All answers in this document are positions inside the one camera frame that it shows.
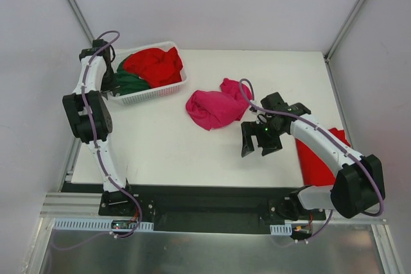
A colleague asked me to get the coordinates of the right aluminium frame post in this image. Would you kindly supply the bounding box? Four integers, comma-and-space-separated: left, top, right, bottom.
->
324, 0, 368, 64

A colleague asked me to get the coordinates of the white perforated plastic basket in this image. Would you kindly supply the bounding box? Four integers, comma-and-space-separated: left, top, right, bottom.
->
106, 41, 188, 107

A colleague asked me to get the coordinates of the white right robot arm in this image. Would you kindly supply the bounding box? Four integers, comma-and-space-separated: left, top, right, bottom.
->
241, 92, 385, 221

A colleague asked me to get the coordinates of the folded red t shirt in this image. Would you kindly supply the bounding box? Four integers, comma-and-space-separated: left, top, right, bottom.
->
290, 123, 354, 187

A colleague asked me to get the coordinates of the green t shirt in basket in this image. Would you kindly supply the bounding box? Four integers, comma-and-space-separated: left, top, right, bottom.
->
112, 59, 151, 96

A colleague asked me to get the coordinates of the pink t shirt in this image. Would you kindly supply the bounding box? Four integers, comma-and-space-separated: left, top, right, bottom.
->
185, 78, 254, 131

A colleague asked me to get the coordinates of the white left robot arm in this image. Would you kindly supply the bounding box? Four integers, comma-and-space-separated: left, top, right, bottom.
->
62, 39, 127, 193

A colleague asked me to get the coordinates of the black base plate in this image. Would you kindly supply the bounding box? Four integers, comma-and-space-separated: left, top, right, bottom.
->
64, 183, 335, 234

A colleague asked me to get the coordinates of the red t shirt in basket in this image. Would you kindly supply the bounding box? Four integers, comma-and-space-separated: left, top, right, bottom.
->
124, 47, 183, 89

